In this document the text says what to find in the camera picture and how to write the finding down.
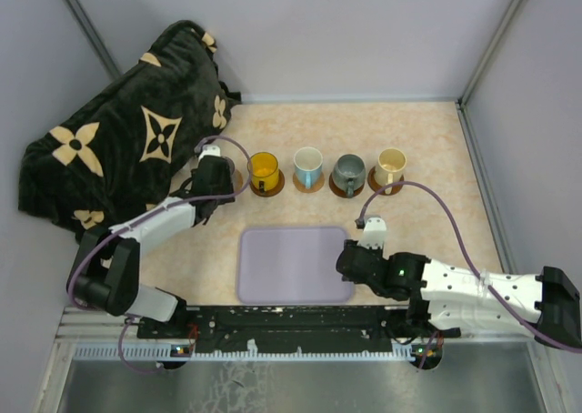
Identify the dark brown coaster top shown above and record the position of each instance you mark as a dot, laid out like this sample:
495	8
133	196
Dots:
338	192

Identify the dark brown coaster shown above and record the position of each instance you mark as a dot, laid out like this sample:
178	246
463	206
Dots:
375	186
338	192
273	190

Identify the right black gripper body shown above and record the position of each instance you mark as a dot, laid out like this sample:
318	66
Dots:
354	243

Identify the yellow translucent mug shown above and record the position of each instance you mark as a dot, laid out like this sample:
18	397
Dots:
264	170

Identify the lavender plastic tray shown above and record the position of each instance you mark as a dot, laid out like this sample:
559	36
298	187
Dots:
291	266

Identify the cream yellow mug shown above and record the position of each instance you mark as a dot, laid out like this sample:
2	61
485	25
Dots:
390	166

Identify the black floral plush blanket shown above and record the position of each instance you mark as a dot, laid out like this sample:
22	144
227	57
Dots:
115	157

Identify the purple mug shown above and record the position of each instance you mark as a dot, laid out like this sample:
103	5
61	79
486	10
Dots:
231	165

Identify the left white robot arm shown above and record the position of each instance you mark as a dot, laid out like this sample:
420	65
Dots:
106	271

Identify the white mug blue handle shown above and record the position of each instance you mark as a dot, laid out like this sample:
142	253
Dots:
308	163

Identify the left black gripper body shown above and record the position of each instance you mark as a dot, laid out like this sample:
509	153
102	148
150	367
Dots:
224	190

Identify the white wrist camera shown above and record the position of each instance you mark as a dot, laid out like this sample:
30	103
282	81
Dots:
209	150
374	233

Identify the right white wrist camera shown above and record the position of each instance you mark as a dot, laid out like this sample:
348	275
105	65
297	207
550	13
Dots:
374	233

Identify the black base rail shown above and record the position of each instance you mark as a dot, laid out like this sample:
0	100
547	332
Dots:
311	330

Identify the light cork coaster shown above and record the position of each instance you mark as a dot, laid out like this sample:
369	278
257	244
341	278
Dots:
316	184
238	180

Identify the grey green mug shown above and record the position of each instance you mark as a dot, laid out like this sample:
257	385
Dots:
349	173

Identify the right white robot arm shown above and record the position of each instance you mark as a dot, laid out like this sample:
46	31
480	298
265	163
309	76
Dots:
543	306

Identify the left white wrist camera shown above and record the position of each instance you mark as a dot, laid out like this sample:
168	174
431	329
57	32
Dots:
209	150

